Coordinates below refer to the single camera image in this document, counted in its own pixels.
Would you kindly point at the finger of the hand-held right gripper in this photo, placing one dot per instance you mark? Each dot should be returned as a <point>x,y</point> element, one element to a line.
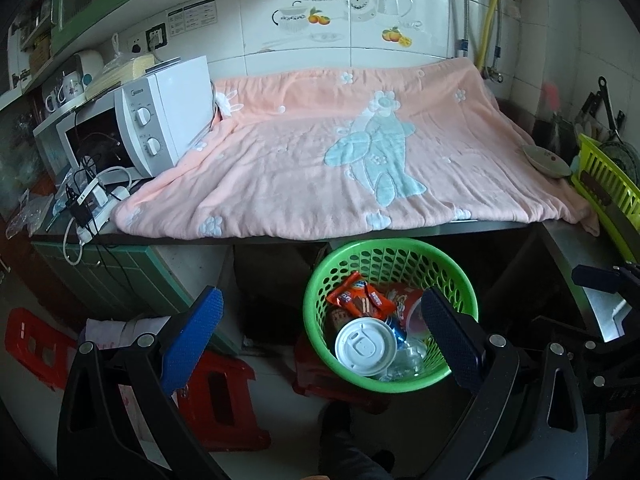
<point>580,335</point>
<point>597,277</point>

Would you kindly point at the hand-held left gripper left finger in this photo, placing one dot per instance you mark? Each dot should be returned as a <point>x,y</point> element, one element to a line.
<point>192,340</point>

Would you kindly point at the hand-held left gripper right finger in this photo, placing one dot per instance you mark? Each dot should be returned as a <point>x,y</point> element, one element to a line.
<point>450,342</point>

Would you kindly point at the clear plastic cup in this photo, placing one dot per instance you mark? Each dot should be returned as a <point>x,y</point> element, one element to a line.
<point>407,360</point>

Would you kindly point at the red printed plastic cup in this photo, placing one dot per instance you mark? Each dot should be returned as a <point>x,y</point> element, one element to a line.
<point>410,305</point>

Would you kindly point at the green mesh wastebasket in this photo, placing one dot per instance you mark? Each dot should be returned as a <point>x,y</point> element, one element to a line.
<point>380,384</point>

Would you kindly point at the white plastic cup lid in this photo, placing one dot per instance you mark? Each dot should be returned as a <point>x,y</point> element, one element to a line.
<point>362,347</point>

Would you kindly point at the orange snack packet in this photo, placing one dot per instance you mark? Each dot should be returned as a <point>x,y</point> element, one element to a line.
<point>357,297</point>

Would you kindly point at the kitchen knife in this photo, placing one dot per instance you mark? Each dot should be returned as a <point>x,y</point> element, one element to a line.
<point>622,220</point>

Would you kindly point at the red plastic stool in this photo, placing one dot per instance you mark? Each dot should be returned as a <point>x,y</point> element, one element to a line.
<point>225,395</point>
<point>310,375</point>
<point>30,330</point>

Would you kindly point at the white red printed bag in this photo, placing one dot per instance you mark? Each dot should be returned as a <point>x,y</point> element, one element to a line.
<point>115,330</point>

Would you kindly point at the green base cabinet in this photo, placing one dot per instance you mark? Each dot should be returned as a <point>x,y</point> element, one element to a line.
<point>125,270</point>

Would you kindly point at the green plastic dish rack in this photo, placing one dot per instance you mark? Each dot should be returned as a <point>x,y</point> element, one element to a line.
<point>600,170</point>

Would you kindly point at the patterned dark bowl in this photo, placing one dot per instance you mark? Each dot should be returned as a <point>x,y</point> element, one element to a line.
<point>625,160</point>

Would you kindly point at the ceramic plate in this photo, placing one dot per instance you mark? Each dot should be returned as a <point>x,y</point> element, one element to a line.
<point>545,160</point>

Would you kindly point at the white power strip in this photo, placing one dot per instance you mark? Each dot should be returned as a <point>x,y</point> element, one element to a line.
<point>107,195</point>

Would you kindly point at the black ladle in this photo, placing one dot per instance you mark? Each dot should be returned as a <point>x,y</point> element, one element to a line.
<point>607,105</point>

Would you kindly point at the pink printed blanket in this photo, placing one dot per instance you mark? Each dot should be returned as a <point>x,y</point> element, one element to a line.
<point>300,185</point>

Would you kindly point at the white microwave oven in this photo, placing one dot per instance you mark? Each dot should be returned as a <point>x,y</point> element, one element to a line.
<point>170,110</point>

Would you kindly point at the yellow bagged packet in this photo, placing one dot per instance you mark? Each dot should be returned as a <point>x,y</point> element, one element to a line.
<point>125,72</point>

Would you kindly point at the white mug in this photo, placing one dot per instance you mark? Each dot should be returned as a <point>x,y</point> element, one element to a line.
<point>52,101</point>

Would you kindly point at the white mugs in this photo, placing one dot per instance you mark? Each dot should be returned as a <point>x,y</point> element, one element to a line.
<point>72,87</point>

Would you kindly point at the white electric kettle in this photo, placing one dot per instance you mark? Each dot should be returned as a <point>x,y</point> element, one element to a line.
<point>90,65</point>

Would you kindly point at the white wall socket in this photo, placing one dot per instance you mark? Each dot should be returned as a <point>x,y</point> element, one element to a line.
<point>136,45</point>

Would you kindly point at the black wall socket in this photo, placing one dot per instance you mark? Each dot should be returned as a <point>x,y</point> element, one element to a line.
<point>156,36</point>

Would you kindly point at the wall label sticker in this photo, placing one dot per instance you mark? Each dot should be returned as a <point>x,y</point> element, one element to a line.
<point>192,20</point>

